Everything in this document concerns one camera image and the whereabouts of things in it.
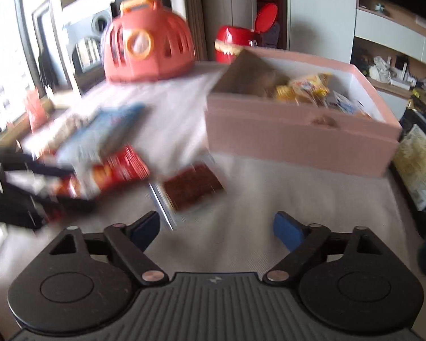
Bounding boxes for grey washing machine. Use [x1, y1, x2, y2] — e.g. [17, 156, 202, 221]
[62, 0, 114, 76]

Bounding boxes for white table cloth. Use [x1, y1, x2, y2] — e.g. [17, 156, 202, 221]
[0, 64, 417, 334]

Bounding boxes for yellow noodle snack bag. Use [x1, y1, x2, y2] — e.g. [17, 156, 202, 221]
[289, 73, 332, 105]

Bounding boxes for yellow chips bag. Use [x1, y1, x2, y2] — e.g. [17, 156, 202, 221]
[275, 85, 298, 104]

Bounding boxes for pink cardboard box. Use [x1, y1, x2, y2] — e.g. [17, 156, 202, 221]
[205, 48, 402, 177]

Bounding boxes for white shelf unit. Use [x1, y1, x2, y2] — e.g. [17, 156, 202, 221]
[351, 0, 426, 103]

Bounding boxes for black printed bag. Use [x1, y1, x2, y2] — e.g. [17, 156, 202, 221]
[390, 96, 426, 239]

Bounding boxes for red spicy snack packet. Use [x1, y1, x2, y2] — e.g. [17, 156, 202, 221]
[54, 145, 150, 199]

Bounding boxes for small brown bar packet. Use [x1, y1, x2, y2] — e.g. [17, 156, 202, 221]
[149, 160, 226, 230]

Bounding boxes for light blue snack packet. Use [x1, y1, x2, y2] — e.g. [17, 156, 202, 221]
[55, 103, 145, 168]

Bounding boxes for pink toy carrier case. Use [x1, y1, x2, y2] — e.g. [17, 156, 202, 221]
[101, 0, 195, 82]

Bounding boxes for red trash bin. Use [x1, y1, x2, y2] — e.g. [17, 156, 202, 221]
[214, 3, 278, 64]

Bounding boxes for rice cracker packet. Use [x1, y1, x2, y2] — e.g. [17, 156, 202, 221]
[23, 109, 100, 159]

